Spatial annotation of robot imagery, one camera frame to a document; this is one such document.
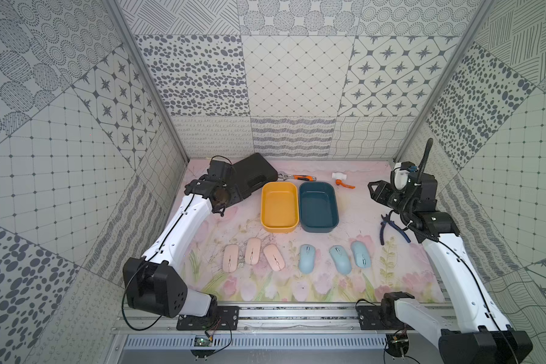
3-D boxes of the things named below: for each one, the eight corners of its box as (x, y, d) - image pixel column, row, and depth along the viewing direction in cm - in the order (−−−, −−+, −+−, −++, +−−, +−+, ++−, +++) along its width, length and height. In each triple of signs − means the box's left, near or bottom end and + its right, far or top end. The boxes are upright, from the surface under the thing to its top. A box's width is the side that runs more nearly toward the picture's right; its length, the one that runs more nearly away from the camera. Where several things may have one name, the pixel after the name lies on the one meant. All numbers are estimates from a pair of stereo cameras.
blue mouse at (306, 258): (298, 273, 86) (299, 270, 83) (297, 247, 92) (298, 244, 90) (316, 273, 86) (317, 270, 83) (314, 247, 92) (315, 244, 90)
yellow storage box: (259, 233, 96) (258, 226, 91) (262, 189, 112) (261, 181, 107) (299, 233, 96) (300, 226, 91) (297, 189, 112) (297, 181, 107)
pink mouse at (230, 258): (221, 272, 86) (219, 270, 84) (225, 246, 93) (224, 244, 91) (236, 272, 86) (235, 270, 84) (240, 246, 93) (239, 244, 91)
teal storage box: (300, 232, 96) (301, 226, 92) (298, 188, 112) (298, 181, 107) (340, 232, 97) (343, 226, 92) (332, 188, 112) (334, 181, 107)
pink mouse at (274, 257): (273, 274, 86) (273, 272, 84) (262, 250, 92) (262, 247, 90) (287, 267, 87) (287, 264, 85) (275, 244, 93) (275, 241, 91)
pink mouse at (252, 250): (245, 265, 88) (244, 262, 86) (247, 240, 94) (247, 237, 92) (259, 265, 88) (259, 262, 86) (261, 240, 94) (260, 237, 92)
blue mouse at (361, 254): (355, 268, 87) (357, 265, 85) (350, 243, 94) (352, 240, 91) (370, 268, 87) (372, 265, 85) (364, 243, 94) (366, 240, 91)
